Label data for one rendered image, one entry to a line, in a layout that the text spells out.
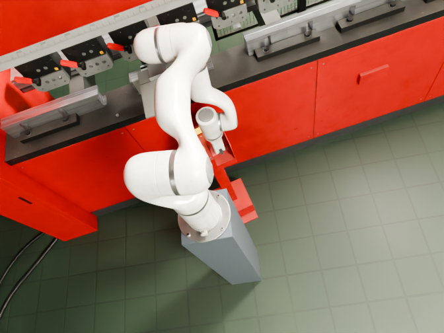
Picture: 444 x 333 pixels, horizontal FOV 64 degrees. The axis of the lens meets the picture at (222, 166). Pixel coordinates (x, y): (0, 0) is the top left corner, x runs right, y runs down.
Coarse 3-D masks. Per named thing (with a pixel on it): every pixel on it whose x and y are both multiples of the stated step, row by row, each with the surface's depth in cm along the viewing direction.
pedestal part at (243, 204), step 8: (232, 184) 225; (240, 184) 223; (240, 192) 221; (240, 200) 219; (248, 200) 218; (240, 208) 217; (248, 208) 219; (240, 216) 225; (248, 216) 225; (256, 216) 224
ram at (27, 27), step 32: (0, 0) 117; (32, 0) 119; (64, 0) 122; (96, 0) 125; (128, 0) 128; (192, 0) 135; (0, 32) 126; (32, 32) 129; (64, 32) 133; (96, 32) 136
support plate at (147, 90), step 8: (168, 64) 160; (144, 72) 161; (144, 80) 158; (144, 88) 156; (152, 88) 156; (144, 96) 154; (152, 96) 153; (144, 104) 152; (152, 104) 151; (152, 112) 150
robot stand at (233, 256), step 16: (224, 192) 127; (240, 224) 152; (192, 240) 122; (224, 240) 123; (240, 240) 141; (208, 256) 141; (224, 256) 144; (240, 256) 147; (256, 256) 202; (224, 272) 174; (240, 272) 178; (256, 272) 184
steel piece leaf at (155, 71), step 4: (152, 64) 162; (156, 64) 161; (160, 64) 160; (164, 64) 160; (148, 68) 161; (152, 68) 160; (156, 68) 160; (160, 68) 159; (164, 68) 159; (152, 72) 159; (156, 72) 159; (160, 72) 158; (152, 76) 158; (156, 76) 156; (152, 80) 157
